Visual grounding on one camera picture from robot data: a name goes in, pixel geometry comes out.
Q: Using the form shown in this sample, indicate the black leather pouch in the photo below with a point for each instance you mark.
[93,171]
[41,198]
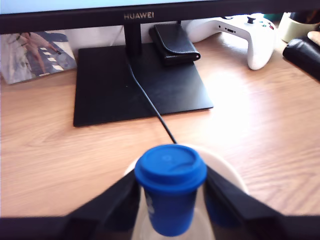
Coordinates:
[175,42]

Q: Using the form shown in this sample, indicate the black leather wallet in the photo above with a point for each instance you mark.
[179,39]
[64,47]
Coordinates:
[302,55]

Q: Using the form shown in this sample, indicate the round cork coaster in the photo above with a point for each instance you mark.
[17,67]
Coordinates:
[315,37]

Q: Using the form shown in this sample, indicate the white game controller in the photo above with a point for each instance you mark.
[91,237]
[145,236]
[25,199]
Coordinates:
[257,45]

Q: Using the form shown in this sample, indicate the blue coffee capsule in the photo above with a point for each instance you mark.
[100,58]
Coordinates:
[170,200]

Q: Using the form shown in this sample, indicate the printed picture card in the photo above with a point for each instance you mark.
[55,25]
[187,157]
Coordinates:
[30,57]

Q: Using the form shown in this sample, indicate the pale green round container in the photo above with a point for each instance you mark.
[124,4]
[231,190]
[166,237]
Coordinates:
[291,31]

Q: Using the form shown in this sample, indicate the black monitor stand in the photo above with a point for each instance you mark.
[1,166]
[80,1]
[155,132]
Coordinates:
[112,87]

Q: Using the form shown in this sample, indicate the black Huawei computer monitor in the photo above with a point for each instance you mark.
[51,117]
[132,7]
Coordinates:
[75,17]

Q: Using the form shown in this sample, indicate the white illustrated ceramic mug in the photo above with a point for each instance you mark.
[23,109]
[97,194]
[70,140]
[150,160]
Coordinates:
[226,170]

